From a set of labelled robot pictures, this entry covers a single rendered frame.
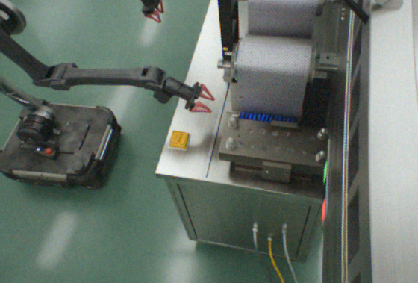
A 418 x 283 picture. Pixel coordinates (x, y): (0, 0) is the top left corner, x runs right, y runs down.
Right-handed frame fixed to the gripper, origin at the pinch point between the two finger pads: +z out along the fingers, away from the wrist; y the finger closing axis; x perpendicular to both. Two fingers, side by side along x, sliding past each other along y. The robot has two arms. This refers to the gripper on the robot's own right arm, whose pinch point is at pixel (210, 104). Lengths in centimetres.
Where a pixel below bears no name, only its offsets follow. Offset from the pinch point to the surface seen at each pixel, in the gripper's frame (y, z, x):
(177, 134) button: 8.5, -5.0, -17.5
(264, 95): 0.0, 12.2, 19.4
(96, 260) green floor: 43, 0, -124
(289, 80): -0.1, 13.9, 31.6
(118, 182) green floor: -5, -5, -127
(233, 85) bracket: -8.0, 4.4, 7.0
